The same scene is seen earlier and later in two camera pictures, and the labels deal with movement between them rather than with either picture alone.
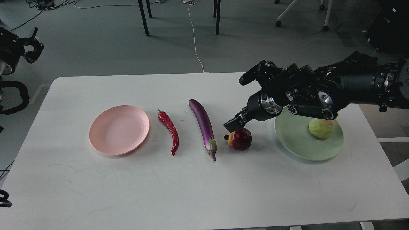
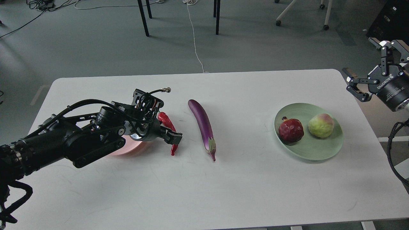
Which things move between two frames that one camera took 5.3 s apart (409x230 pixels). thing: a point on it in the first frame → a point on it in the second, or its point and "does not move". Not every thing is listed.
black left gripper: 11,48 → 149,129
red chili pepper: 166,120 does not move
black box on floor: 389,33 does not move
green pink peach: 321,128 does not move
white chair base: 325,28 does not move
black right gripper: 260,106 → 393,92
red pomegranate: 240,140 → 291,130
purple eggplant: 205,127 does not move
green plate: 293,131 does not move
